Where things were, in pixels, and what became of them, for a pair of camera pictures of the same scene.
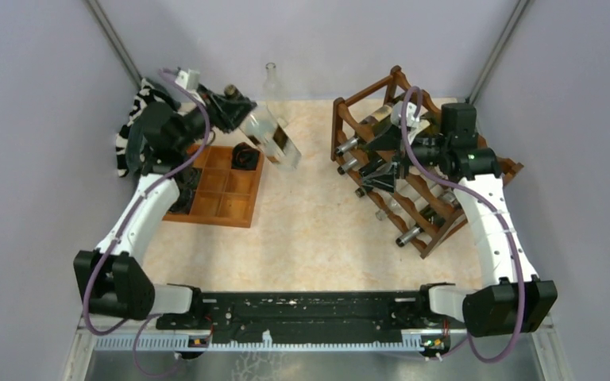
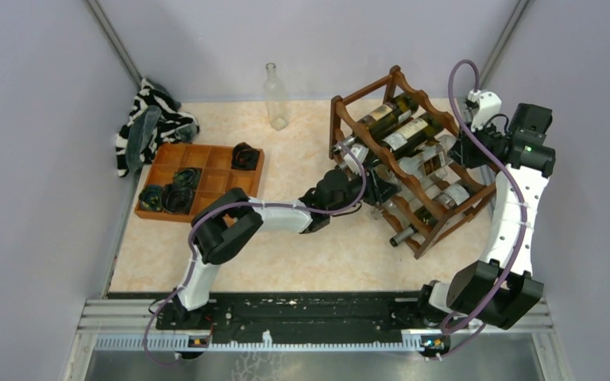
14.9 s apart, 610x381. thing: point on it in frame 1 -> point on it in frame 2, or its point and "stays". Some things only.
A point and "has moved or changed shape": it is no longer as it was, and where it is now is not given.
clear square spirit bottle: x=264 y=129 has moved or changed shape
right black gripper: x=383 y=178 -> x=463 y=155
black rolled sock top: x=245 y=156 stays
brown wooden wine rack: x=412 y=163 stays
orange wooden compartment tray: x=225 y=195 stays
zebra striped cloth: x=148 y=94 stays
